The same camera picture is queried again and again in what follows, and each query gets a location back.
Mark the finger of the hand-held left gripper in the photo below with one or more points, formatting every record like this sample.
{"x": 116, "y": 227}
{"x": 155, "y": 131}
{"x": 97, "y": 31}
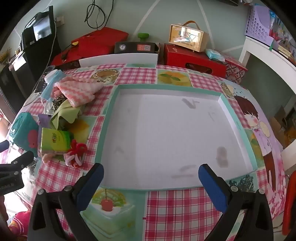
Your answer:
{"x": 20, "y": 160}
{"x": 3, "y": 146}

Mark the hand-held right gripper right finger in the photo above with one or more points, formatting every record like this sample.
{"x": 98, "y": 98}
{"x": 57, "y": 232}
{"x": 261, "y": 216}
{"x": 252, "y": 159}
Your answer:
{"x": 212, "y": 185}

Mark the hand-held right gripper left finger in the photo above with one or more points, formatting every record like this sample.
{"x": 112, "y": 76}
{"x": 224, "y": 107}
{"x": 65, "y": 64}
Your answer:
{"x": 90, "y": 185}

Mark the green tissue pack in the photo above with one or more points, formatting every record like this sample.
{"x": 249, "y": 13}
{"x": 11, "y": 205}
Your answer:
{"x": 55, "y": 139}

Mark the purple packet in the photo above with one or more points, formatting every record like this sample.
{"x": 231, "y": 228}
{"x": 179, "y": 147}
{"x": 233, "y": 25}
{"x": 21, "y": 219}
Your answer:
{"x": 44, "y": 119}

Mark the light green cloth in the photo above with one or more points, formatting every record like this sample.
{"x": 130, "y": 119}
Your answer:
{"x": 67, "y": 111}

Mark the animal print scrunchie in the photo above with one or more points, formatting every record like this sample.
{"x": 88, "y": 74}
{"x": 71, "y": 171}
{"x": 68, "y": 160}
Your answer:
{"x": 57, "y": 102}

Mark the white tray with teal rim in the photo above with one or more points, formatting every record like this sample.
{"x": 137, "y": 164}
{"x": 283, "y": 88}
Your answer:
{"x": 161, "y": 129}

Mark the pink wavy striped cloth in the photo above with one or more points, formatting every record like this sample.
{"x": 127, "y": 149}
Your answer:
{"x": 78, "y": 90}

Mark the person's left forearm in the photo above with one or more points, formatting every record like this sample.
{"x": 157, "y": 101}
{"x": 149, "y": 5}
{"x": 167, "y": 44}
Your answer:
{"x": 2, "y": 210}

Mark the red patterned cloth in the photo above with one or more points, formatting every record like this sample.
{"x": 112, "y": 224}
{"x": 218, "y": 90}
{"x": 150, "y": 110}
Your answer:
{"x": 19, "y": 227}

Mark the red stool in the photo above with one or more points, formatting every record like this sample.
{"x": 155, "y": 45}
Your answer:
{"x": 290, "y": 204}

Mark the black cabinet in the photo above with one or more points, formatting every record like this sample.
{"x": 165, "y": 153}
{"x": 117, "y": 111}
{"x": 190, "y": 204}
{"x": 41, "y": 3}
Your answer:
{"x": 25, "y": 67}

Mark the cardboard box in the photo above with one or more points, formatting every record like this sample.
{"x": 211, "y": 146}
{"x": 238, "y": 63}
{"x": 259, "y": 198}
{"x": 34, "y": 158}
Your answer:
{"x": 279, "y": 125}

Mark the red flat gift box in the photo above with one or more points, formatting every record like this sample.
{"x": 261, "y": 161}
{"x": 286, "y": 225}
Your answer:
{"x": 62, "y": 58}

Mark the red patterned box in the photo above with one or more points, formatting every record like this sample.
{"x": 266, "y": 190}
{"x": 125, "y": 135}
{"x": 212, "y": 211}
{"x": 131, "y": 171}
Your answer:
{"x": 235, "y": 70}

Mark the black monitor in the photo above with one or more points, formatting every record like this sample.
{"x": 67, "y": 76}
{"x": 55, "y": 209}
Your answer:
{"x": 41, "y": 27}

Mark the white board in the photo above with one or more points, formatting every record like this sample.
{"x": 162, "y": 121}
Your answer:
{"x": 115, "y": 60}

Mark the wet wipes packet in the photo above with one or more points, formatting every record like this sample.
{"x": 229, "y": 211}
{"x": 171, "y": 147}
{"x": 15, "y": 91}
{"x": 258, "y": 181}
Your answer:
{"x": 215, "y": 55}

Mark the red box with cutouts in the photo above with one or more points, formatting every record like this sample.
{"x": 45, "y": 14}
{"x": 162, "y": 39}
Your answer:
{"x": 180, "y": 58}

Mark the black device with gauge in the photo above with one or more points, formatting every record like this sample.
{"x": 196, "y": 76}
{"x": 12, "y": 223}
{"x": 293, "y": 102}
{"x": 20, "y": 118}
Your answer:
{"x": 134, "y": 47}

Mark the white shelf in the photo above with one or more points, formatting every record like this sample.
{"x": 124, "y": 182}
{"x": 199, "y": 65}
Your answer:
{"x": 261, "y": 48}

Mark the red hexagonal gift box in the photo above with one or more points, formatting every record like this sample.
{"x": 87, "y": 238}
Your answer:
{"x": 101, "y": 39}

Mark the green knob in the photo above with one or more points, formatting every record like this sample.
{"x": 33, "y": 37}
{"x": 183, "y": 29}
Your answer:
{"x": 143, "y": 37}

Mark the row of colourful books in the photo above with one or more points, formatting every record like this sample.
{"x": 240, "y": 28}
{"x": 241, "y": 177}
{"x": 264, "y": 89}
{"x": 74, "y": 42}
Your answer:
{"x": 282, "y": 34}

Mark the purple perforated basket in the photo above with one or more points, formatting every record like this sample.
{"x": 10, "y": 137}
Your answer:
{"x": 259, "y": 25}

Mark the wall outlet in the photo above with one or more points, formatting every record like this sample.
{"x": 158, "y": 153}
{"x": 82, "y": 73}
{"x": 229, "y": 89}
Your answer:
{"x": 60, "y": 20}

